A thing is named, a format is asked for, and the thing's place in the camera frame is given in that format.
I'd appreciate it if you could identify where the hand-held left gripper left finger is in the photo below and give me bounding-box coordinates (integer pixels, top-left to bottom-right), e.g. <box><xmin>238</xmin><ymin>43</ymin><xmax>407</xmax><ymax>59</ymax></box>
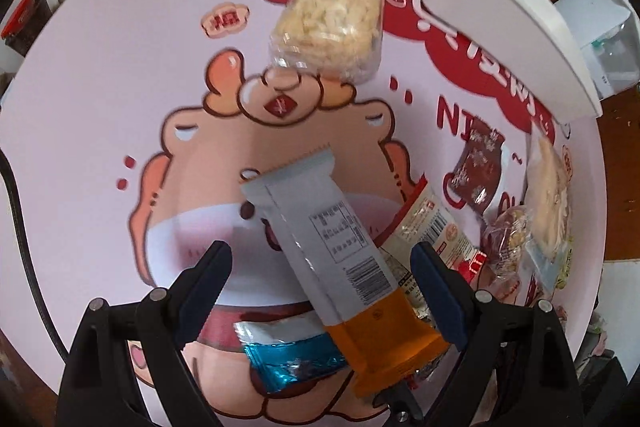
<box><xmin>59</xmin><ymin>241</ymin><xmax>233</xmax><ymax>427</ymax></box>

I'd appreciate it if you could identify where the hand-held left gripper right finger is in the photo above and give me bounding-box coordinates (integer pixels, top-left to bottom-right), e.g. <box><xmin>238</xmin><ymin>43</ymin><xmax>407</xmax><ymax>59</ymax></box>
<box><xmin>372</xmin><ymin>242</ymin><xmax>586</xmax><ymax>427</ymax></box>

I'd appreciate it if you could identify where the beige cracker packet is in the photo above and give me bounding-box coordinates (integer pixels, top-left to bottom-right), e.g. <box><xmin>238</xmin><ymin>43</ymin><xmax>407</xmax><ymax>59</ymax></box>
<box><xmin>377</xmin><ymin>179</ymin><xmax>488</xmax><ymax>343</ymax></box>

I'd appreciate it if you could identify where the red nut bar packet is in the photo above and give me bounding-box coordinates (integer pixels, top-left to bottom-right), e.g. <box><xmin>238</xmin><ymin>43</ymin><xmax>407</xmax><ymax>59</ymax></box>
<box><xmin>482</xmin><ymin>204</ymin><xmax>531</xmax><ymax>280</ymax></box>

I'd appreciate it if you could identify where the grey orange snack packet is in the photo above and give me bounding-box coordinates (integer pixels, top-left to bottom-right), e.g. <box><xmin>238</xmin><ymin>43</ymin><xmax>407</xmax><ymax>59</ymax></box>
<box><xmin>240</xmin><ymin>147</ymin><xmax>453</xmax><ymax>400</ymax></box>

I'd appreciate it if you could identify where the white plastic tray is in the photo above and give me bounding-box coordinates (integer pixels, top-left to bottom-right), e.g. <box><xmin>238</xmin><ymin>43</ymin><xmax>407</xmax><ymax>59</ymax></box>
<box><xmin>420</xmin><ymin>0</ymin><xmax>603</xmax><ymax>120</ymax></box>

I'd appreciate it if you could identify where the light blue snack packet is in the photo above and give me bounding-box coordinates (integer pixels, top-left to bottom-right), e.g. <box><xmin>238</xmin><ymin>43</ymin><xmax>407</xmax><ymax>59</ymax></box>
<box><xmin>524</xmin><ymin>237</ymin><xmax>576</xmax><ymax>295</ymax></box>

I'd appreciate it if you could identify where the blue silver snack packet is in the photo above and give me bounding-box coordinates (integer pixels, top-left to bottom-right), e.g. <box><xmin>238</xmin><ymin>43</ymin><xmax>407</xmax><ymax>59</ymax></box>
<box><xmin>232</xmin><ymin>311</ymin><xmax>351</xmax><ymax>395</ymax></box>

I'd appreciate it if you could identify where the brown snowflake snack packet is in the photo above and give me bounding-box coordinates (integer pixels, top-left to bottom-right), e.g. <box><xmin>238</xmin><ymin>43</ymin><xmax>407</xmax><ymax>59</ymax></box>
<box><xmin>447</xmin><ymin>117</ymin><xmax>506</xmax><ymax>215</ymax></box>

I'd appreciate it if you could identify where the clear bread packet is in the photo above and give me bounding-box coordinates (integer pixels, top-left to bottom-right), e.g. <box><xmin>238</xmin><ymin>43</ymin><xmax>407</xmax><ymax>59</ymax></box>
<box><xmin>522</xmin><ymin>134</ymin><xmax>576</xmax><ymax>265</ymax></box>

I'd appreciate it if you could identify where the printed pink tablecloth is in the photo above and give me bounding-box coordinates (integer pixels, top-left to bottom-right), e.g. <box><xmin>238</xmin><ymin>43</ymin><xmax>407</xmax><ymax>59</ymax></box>
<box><xmin>0</xmin><ymin>0</ymin><xmax>606</xmax><ymax>427</ymax></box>

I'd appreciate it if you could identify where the clear rice cracker packet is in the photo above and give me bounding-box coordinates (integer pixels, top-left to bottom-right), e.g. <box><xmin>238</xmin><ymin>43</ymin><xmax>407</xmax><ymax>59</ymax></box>
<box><xmin>267</xmin><ymin>0</ymin><xmax>386</xmax><ymax>85</ymax></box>

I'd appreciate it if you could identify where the white plastic organizer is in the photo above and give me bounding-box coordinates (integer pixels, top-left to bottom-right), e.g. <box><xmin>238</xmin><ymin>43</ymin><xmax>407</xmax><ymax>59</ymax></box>
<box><xmin>555</xmin><ymin>0</ymin><xmax>640</xmax><ymax>100</ymax></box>

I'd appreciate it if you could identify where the red box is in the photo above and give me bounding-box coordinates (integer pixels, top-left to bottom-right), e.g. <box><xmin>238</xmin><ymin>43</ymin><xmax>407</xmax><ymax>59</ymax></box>
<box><xmin>0</xmin><ymin>0</ymin><xmax>35</xmax><ymax>40</ymax></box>

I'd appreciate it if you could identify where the black cable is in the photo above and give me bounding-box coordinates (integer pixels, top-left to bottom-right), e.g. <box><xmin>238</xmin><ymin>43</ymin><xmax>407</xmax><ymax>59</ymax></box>
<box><xmin>0</xmin><ymin>152</ymin><xmax>68</xmax><ymax>365</ymax></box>

